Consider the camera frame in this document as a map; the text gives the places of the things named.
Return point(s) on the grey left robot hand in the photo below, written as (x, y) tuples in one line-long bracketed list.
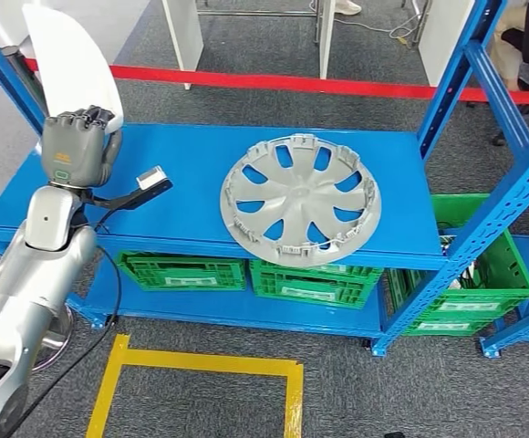
[(72, 148)]

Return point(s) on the white curved plastic part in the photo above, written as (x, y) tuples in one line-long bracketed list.
[(72, 66)]

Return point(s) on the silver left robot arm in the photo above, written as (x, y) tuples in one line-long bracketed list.
[(32, 284)]

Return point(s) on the blue metal shelf rack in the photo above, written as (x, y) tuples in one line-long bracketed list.
[(515, 335), (177, 181)]

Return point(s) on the white desk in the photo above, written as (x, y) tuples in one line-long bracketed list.
[(182, 36), (444, 36)]

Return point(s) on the green plastic crate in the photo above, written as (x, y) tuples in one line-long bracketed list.
[(186, 273), (310, 284), (442, 327), (460, 208)]

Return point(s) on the red barrier belt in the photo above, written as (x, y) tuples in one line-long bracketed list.
[(246, 81)]

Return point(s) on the yellow floor tape square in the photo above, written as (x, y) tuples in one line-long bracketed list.
[(201, 361)]

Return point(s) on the grey wheel hubcap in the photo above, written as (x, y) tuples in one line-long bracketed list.
[(299, 199)]

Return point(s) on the person's foot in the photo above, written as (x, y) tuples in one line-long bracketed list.
[(347, 6)]

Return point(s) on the person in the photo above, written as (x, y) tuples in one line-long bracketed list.
[(502, 54)]

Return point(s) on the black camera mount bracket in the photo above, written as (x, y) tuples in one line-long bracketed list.
[(127, 196)]

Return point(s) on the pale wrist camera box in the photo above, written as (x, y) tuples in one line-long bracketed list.
[(151, 178)]

